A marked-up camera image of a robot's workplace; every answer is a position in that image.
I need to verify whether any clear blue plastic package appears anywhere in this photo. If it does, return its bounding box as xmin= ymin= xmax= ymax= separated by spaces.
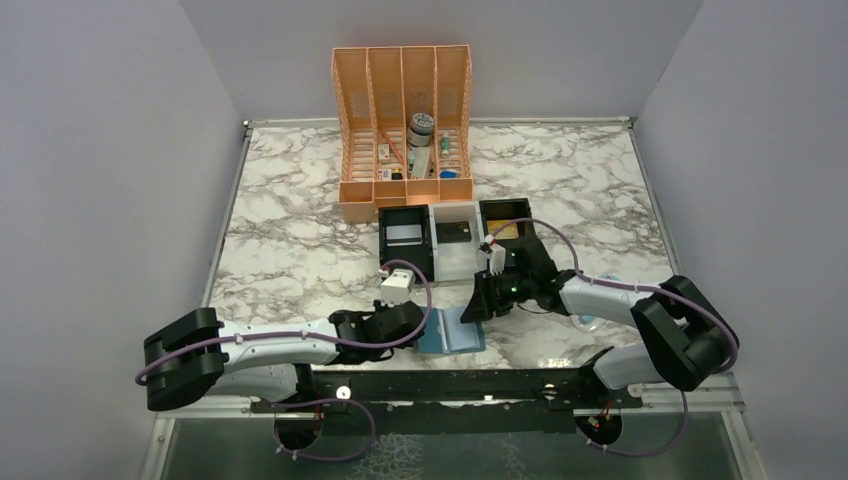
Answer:
xmin=563 ymin=275 xmax=626 ymax=333

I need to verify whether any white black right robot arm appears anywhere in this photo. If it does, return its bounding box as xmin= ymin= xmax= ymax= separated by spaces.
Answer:
xmin=460 ymin=236 xmax=739 ymax=407

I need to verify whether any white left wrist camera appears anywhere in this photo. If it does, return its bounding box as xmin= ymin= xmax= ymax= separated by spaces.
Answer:
xmin=379 ymin=268 xmax=416 ymax=307

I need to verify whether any grey round jar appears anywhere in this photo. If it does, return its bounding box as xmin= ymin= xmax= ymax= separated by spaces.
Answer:
xmin=407 ymin=112 xmax=435 ymax=148

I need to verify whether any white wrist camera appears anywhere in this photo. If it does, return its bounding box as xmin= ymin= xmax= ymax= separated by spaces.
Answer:
xmin=479 ymin=234 xmax=507 ymax=275
xmin=379 ymin=268 xmax=416 ymax=307

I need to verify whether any white middle card bin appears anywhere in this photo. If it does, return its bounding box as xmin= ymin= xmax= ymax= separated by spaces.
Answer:
xmin=429 ymin=202 xmax=487 ymax=282

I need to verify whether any orange plastic file organizer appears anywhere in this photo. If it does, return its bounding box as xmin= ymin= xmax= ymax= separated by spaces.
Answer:
xmin=332 ymin=45 xmax=474 ymax=223

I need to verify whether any black right card bin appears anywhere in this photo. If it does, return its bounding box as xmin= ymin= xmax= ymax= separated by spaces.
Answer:
xmin=479 ymin=198 xmax=536 ymax=243

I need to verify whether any black metal base rail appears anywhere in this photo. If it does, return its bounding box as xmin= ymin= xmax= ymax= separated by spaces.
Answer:
xmin=158 ymin=369 xmax=743 ymax=439

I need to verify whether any gold credit card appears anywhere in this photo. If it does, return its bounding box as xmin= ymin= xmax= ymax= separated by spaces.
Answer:
xmin=486 ymin=220 xmax=520 ymax=241

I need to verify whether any blue leather card holder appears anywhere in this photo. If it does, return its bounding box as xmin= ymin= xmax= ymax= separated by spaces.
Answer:
xmin=415 ymin=307 xmax=486 ymax=355

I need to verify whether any black credit card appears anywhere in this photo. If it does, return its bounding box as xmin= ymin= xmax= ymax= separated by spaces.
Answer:
xmin=435 ymin=221 xmax=472 ymax=244

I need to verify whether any green white small tube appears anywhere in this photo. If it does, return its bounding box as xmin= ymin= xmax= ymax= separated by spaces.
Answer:
xmin=440 ymin=131 xmax=451 ymax=158

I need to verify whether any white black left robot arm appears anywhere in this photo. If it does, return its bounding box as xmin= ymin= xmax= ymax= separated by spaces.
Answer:
xmin=135 ymin=301 xmax=429 ymax=412

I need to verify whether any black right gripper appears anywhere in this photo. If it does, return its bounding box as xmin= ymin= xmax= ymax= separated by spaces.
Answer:
xmin=461 ymin=267 xmax=535 ymax=323

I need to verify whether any black left card bin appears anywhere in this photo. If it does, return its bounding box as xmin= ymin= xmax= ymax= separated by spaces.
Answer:
xmin=378 ymin=205 xmax=435 ymax=282

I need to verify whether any silver credit card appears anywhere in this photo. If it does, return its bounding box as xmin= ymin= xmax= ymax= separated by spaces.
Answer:
xmin=385 ymin=224 xmax=424 ymax=246

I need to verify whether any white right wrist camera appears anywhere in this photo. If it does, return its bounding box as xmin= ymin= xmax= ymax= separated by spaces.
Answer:
xmin=479 ymin=234 xmax=507 ymax=275

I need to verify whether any black card bin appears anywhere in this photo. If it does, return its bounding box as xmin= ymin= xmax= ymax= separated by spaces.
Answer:
xmin=479 ymin=198 xmax=536 ymax=243
xmin=378 ymin=205 xmax=435 ymax=282

